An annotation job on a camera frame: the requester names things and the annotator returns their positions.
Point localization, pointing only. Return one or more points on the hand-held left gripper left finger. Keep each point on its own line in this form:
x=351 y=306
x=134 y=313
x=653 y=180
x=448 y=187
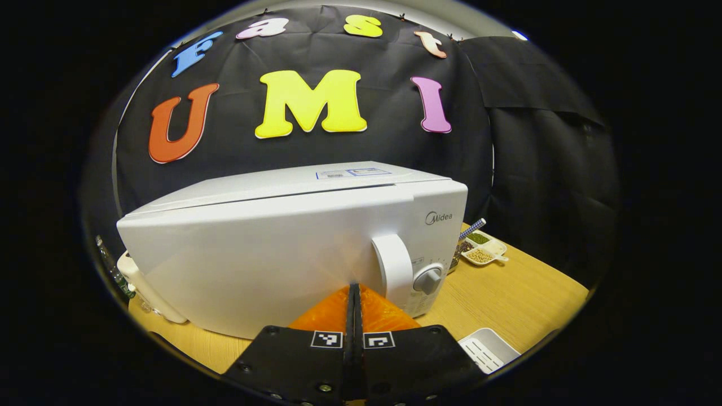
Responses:
x=299 y=361

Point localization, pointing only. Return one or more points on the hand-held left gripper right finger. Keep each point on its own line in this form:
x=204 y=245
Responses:
x=412 y=361

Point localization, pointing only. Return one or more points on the white microwave oven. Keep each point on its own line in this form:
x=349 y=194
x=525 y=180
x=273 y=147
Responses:
x=254 y=254

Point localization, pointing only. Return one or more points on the small white rectangular tray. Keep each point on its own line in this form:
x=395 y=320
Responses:
x=488 y=349

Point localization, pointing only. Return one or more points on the clear glass jar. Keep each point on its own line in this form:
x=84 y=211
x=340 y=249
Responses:
x=458 y=256

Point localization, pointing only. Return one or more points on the white compartment tray with beans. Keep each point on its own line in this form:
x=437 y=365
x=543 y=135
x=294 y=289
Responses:
x=482 y=251

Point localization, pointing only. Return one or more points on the blue checkered straw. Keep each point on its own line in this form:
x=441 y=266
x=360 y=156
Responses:
x=474 y=227

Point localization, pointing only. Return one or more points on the white plastic jug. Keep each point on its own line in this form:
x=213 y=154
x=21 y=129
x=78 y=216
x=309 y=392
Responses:
x=146 y=293

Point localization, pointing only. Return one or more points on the clear plastic water bottle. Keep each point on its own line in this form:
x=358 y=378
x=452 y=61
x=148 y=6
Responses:
x=115 y=270

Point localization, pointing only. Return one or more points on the black backdrop cloth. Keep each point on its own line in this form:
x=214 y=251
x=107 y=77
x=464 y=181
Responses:
x=536 y=169

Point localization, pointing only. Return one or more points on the ceiling light panel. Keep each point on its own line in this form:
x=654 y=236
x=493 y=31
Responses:
x=519 y=35

